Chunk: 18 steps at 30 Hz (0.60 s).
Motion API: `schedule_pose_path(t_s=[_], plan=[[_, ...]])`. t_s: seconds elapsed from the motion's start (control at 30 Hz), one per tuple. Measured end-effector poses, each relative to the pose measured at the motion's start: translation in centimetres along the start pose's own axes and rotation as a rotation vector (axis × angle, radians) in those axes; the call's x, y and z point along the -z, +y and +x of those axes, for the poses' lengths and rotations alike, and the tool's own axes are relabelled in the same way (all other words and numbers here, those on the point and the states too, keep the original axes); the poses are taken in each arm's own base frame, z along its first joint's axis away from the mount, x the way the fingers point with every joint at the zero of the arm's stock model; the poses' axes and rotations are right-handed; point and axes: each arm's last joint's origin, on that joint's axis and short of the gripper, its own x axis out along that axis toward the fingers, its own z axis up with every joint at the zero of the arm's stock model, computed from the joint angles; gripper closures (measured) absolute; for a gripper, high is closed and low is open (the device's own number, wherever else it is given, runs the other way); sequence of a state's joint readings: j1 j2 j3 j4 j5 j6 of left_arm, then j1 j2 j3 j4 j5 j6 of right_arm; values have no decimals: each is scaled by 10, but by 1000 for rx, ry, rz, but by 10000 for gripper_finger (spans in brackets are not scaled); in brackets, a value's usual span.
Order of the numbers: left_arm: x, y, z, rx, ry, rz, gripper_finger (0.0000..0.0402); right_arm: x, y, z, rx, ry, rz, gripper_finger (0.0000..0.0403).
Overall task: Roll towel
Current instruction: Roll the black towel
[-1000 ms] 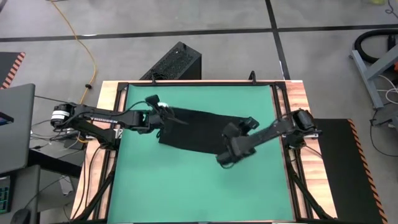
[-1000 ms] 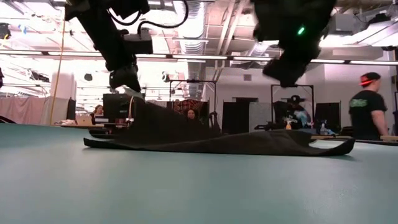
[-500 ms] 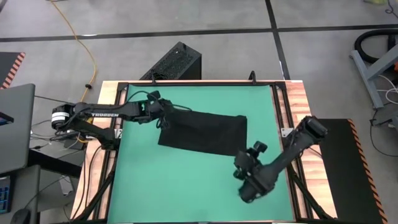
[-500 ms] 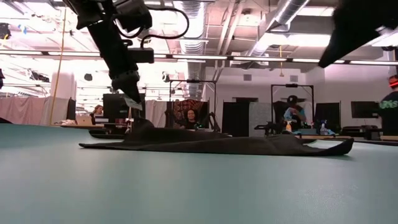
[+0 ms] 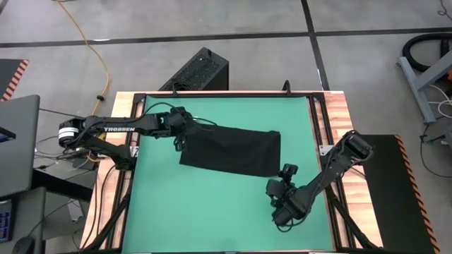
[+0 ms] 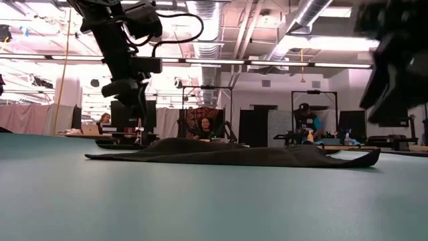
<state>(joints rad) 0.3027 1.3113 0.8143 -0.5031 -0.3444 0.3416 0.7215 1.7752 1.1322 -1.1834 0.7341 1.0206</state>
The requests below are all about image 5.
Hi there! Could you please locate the grey metal stand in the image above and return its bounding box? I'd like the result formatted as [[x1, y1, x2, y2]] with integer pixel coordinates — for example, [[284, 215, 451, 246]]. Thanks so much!
[[395, 49, 452, 124]]

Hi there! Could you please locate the black metal table frame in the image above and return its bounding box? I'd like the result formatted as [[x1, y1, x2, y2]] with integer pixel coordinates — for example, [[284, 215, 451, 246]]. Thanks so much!
[[81, 90, 384, 254]]

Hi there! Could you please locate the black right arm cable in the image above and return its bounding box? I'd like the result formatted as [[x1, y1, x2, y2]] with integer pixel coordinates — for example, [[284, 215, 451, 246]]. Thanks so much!
[[274, 211, 305, 234]]

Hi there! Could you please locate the black towel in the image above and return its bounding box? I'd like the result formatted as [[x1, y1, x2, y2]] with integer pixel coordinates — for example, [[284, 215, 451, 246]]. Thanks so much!
[[179, 123, 282, 178]]

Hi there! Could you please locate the black desk shelf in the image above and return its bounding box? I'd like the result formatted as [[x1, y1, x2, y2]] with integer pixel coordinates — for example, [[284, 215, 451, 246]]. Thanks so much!
[[33, 168, 95, 202]]

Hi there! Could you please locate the blue-lit keypad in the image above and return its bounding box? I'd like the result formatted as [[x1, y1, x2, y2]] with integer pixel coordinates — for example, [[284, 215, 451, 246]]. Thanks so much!
[[0, 199, 13, 244]]

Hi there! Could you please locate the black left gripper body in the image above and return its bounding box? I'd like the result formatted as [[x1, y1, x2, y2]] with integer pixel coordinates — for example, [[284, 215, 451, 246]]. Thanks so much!
[[165, 109, 197, 139]]

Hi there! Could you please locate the dark phone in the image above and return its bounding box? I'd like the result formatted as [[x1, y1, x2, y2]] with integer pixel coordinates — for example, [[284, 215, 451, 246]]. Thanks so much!
[[0, 126, 17, 144]]

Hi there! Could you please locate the black mat orange-striped edge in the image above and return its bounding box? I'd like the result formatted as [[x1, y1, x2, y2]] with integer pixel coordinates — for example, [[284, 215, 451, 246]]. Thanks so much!
[[0, 59, 29, 102], [355, 133, 441, 254]]

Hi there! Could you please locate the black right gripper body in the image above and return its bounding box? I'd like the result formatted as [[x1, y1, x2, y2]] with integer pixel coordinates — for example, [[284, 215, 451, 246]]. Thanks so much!
[[272, 183, 308, 226]]

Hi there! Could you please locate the yellow floor cable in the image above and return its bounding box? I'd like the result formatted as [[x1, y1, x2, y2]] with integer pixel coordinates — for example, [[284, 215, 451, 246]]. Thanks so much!
[[56, 0, 110, 117]]

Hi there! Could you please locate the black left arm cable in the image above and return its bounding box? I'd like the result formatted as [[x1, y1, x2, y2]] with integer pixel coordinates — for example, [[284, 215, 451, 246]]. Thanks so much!
[[143, 101, 218, 128]]

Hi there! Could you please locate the thin black floor cable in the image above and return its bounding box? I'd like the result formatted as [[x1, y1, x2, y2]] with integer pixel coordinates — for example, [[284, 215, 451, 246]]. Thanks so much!
[[38, 107, 84, 118]]

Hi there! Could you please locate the black computer tower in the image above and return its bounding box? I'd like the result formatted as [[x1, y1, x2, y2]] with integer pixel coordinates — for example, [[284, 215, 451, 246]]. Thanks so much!
[[158, 47, 230, 92]]

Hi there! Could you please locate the black looped floor cable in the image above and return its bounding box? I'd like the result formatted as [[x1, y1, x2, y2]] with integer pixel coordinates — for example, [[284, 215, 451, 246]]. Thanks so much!
[[419, 123, 452, 179]]

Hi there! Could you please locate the black hose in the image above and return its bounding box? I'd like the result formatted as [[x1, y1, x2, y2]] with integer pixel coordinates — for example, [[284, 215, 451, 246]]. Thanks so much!
[[401, 32, 452, 73]]

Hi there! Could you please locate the green table mat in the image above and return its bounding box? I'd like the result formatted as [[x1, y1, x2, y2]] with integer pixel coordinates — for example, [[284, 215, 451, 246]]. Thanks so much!
[[121, 95, 335, 253]]

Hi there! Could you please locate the white floor cable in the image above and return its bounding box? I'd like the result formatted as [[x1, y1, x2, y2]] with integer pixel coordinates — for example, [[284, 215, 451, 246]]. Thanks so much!
[[427, 84, 452, 120]]

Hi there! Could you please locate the black computer mouse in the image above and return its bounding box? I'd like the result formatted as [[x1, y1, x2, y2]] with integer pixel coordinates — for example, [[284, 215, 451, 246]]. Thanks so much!
[[12, 236, 36, 254]]

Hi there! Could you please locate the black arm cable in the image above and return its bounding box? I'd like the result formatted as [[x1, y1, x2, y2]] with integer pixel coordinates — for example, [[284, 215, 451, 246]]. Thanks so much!
[[143, 101, 218, 128], [274, 211, 305, 234]]

